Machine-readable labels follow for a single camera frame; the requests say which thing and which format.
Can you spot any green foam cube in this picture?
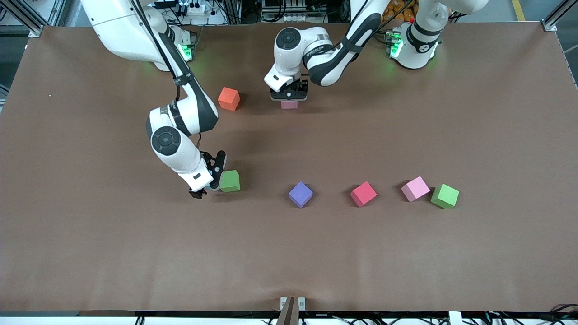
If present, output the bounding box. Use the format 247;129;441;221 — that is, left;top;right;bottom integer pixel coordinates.
219;170;241;193
430;183;460;209

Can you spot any red foam cube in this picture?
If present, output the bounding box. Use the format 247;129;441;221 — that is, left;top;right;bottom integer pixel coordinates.
350;181;378;208

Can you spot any orange foam cube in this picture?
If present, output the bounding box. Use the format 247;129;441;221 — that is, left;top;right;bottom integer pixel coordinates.
218;87;241;112

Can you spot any brown table cover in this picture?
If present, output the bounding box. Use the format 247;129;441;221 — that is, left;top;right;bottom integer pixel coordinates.
0;22;578;316

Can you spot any purple foam cube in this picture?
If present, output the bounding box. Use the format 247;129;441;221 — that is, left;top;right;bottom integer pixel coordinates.
289;181;313;209

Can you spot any bag of oranges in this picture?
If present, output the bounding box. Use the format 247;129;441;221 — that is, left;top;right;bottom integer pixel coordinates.
382;0;418;23

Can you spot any white power strip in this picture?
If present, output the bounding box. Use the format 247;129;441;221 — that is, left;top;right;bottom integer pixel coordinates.
156;0;209;17

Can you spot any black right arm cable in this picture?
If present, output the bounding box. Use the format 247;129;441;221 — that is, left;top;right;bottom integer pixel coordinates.
133;0;201;158

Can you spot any metal table edge bracket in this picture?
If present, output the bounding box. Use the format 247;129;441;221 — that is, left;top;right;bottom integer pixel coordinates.
276;297;306;325

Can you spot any aluminium frame profile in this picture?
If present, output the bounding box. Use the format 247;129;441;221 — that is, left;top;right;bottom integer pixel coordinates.
0;0;46;37
542;0;578;32

